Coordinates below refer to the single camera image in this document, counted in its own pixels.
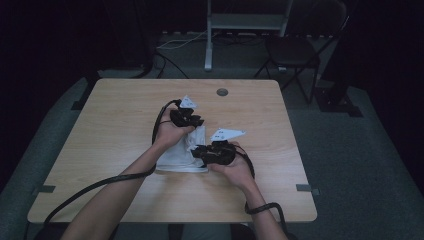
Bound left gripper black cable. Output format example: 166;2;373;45
43;98;183;228

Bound person's right hand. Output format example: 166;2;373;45
208;141;258;192

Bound grey tape strip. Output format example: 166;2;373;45
32;184;57;196
295;183;321;196

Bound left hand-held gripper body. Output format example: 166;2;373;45
169;95;201;128

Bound white printed tank top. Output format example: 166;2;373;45
155;124;209;174

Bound white floor cable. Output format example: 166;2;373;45
156;30;219;51

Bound person's left hand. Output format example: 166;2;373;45
153;116;196;150

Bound person's grey trousers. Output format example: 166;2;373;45
114;222;234;240

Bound black folding chair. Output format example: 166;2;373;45
254;0;351;105

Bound black stand leg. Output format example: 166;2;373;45
70;71;101;112

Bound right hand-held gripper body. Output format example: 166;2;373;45
204;128;248;168

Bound black floor cable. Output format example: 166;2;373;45
153;49;190;80

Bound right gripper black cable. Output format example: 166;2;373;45
233;144;289;234

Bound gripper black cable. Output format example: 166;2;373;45
43;98;183;228
233;144;289;234

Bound grey metal stand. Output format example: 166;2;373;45
204;0;295;72

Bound black stand base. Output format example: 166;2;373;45
314;84;364;118

